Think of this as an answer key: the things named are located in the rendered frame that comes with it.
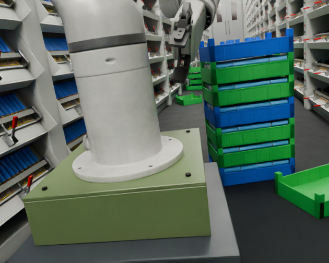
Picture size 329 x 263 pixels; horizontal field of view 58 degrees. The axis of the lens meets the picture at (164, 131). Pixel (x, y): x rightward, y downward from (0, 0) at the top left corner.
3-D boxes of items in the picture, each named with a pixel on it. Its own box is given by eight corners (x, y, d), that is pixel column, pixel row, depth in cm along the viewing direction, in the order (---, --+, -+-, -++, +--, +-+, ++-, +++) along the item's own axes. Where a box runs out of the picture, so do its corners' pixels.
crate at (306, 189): (319, 219, 87) (319, 195, 85) (274, 192, 106) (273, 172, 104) (393, 194, 95) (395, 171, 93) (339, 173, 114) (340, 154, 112)
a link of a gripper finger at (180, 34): (177, 25, 58) (167, 46, 55) (176, 10, 56) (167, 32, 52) (192, 27, 58) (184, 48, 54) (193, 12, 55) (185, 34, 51)
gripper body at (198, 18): (180, 31, 72) (167, 61, 66) (179, -9, 64) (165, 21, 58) (210, 35, 71) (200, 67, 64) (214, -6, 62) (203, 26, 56)
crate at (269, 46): (210, 62, 103) (208, 38, 101) (199, 61, 122) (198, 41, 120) (294, 51, 104) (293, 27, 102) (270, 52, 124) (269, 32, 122)
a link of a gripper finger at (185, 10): (187, 25, 63) (181, 43, 61) (187, -8, 57) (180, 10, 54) (192, 26, 63) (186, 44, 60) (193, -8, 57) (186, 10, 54)
